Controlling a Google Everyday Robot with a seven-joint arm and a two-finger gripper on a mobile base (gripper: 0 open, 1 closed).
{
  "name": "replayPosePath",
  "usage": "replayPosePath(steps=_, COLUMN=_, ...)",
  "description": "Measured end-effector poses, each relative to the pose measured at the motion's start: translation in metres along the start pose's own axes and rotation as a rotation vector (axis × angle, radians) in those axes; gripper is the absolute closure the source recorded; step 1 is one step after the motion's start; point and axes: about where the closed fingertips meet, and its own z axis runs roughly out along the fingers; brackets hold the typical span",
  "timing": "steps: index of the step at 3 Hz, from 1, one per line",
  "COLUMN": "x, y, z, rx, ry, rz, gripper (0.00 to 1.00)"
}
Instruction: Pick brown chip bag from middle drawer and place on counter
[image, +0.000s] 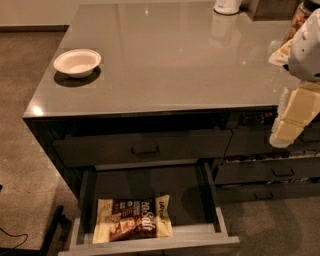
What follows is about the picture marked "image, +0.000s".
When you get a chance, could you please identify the bottom right drawer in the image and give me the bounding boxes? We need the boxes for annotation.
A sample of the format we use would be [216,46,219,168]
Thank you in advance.
[216,183,320,203]

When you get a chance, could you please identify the glass snack jar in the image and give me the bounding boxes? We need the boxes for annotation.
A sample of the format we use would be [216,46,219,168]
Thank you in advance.
[283,0,320,44]

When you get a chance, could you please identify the top right drawer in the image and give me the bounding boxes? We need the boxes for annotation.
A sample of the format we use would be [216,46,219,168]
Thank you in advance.
[225,125,320,156]

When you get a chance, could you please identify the white paper bowl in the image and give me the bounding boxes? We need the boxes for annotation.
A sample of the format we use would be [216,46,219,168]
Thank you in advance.
[53,49,101,78]

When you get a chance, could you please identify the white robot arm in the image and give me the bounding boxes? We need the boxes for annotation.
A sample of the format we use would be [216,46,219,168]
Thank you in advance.
[269,9,320,148]

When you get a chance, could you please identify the middle right drawer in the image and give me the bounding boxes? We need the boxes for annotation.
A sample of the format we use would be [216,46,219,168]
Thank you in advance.
[214,158,320,185]

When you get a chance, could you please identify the open middle left drawer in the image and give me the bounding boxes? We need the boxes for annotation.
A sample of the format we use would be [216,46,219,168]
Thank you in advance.
[59,162,239,256]

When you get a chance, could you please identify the top left drawer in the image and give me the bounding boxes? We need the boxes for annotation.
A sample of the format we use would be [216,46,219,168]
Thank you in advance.
[53,129,232,167]

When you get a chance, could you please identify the brown chip bag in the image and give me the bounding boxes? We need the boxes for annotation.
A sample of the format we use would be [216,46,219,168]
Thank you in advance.
[93,195,172,244]

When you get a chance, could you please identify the white container on counter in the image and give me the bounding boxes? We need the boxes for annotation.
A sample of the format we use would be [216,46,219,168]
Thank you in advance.
[214,0,242,15]

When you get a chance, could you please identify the black cable on floor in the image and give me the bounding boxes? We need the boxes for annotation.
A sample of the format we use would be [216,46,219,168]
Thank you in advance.
[0,227,29,252]

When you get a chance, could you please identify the dark box on counter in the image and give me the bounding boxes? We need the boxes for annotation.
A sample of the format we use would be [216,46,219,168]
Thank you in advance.
[247,0,300,21]

